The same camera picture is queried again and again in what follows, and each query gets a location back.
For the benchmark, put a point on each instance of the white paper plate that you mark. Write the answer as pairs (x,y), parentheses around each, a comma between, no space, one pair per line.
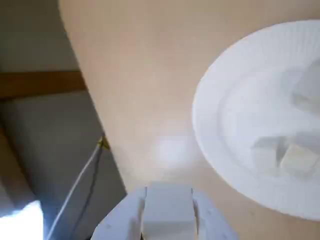
(225,112)

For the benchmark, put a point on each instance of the wooden furniture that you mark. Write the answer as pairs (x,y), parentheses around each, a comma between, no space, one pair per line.
(42,83)

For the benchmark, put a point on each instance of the yellow tape piece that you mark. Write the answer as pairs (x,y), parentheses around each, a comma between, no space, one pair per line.
(104,143)

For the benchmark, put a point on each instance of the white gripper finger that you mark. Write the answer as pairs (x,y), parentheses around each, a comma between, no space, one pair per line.
(212,222)
(117,220)

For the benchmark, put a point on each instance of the white cube block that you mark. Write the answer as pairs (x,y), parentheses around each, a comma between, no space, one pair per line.
(167,212)
(308,85)
(297,160)

